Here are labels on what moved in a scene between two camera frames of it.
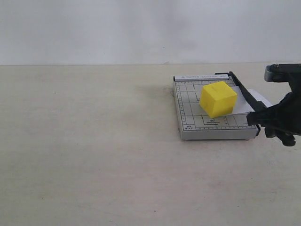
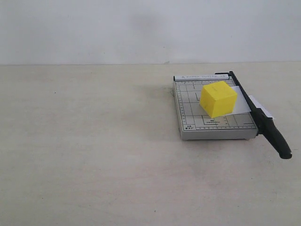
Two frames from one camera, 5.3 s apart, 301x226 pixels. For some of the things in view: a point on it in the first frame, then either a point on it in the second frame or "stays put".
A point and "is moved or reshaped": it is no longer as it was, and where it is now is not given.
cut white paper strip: (258, 97) → (258, 105)
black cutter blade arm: (254, 103) is moved or reshaped
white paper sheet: (241, 105) stays put
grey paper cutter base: (194, 124) stays put
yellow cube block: (217, 99) stays put
